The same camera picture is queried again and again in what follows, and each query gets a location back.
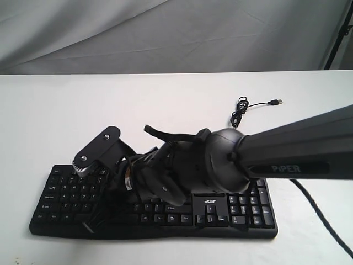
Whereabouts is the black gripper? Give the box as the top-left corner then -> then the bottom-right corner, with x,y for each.
82,147 -> 191,234

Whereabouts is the black acer keyboard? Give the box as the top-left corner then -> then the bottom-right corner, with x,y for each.
29,165 -> 278,240

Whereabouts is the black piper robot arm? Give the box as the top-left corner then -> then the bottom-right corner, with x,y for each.
73,106 -> 352,232

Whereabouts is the grey backdrop cloth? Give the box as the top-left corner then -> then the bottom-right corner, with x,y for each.
1,1 -> 350,75

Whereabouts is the black tripod stand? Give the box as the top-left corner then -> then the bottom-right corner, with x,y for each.
323,1 -> 352,70

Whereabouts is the black usb cable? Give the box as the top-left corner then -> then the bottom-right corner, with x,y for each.
230,96 -> 284,130

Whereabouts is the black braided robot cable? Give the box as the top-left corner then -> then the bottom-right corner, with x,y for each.
291,179 -> 353,252

